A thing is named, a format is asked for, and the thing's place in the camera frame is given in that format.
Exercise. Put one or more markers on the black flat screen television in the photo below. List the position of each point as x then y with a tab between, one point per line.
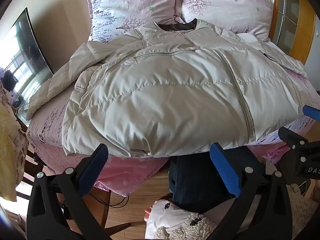
22	45

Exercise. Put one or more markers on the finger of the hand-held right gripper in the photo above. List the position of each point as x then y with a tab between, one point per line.
292	137
311	112

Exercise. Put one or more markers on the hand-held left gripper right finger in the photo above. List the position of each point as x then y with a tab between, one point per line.
225	170

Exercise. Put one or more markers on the white plush slipper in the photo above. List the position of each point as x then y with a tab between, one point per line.
180	217
298	205

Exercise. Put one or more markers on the person's jeans leg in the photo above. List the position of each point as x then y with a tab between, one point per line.
192	177

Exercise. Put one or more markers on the beige puffer jacket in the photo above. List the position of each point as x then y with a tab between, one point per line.
162	92

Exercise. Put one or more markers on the pink floral bed sheet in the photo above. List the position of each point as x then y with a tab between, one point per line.
47	130

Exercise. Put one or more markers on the pink pillow with tree print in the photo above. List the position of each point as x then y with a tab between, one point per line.
225	7

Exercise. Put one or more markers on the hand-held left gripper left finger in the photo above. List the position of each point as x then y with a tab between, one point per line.
93	170

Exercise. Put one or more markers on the wooden chair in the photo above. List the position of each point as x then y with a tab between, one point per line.
106	210

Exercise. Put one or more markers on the wooden framed glass door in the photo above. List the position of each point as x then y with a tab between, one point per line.
306	30

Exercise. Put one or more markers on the pink pillow with purple print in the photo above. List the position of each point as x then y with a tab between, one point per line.
130	7

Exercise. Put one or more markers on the yellow floral cloth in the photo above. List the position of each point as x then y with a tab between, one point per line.
10	142

